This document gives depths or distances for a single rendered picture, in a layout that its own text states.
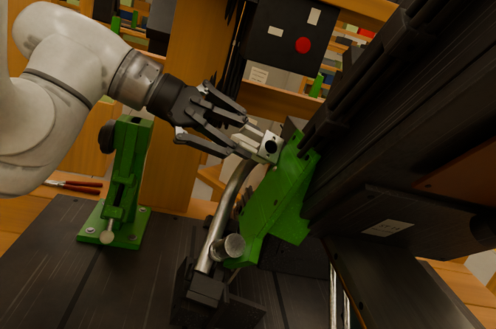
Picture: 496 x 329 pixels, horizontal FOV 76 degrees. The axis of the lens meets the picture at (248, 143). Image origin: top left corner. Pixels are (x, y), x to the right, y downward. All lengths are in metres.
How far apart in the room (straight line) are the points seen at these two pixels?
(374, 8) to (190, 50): 0.41
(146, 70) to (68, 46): 0.11
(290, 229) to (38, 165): 0.38
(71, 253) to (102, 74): 0.39
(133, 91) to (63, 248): 0.39
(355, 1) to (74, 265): 0.76
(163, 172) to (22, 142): 0.49
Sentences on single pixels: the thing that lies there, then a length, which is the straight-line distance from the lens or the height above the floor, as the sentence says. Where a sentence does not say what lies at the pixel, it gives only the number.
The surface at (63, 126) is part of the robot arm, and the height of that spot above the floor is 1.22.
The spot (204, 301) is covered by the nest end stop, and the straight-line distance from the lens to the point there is 0.61.
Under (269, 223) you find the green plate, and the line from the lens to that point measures 0.52.
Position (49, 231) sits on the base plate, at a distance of 0.82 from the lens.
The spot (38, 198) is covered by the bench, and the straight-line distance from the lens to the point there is 0.96.
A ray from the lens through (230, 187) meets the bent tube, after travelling 0.67.
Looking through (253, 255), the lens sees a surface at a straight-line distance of 0.53.
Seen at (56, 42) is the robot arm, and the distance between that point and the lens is 0.54.
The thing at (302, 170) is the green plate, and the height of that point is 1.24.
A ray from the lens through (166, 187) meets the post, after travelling 0.92.
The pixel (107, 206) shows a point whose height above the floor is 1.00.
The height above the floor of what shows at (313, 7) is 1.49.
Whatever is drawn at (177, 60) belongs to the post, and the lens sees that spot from 0.80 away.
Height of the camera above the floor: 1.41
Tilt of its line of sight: 19 degrees down
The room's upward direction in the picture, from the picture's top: 17 degrees clockwise
